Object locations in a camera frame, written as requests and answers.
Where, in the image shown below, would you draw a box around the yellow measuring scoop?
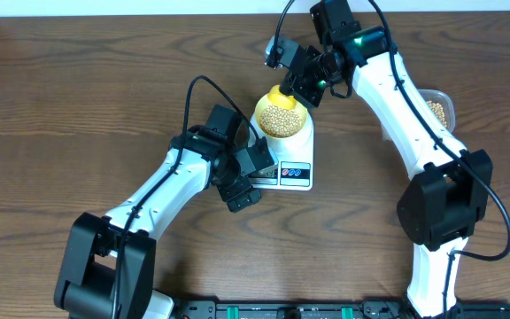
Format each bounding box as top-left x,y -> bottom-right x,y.
267,85 -> 297,110

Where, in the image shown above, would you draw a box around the yellow-green bowl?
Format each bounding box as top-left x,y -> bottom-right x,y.
254,85 -> 308,138

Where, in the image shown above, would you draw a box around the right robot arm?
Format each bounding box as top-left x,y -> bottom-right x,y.
266,1 -> 492,318

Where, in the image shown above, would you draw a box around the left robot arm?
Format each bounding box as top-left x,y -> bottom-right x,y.
53,105 -> 260,318

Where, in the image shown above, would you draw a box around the soybeans in bowl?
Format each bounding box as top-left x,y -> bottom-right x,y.
259,105 -> 302,138

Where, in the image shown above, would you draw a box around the white digital kitchen scale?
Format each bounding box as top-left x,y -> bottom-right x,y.
249,114 -> 314,191

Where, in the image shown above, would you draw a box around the clear plastic container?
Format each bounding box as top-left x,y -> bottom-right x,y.
419,89 -> 456,133

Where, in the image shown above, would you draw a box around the left black cable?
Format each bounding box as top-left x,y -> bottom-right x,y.
111,74 -> 267,319

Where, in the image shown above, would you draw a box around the black cable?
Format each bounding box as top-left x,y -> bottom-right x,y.
111,74 -> 267,319
272,0 -> 510,319

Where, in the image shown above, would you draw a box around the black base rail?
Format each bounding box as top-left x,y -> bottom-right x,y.
166,300 -> 510,319

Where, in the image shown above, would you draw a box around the right black cable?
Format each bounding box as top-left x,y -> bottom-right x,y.
272,0 -> 510,319

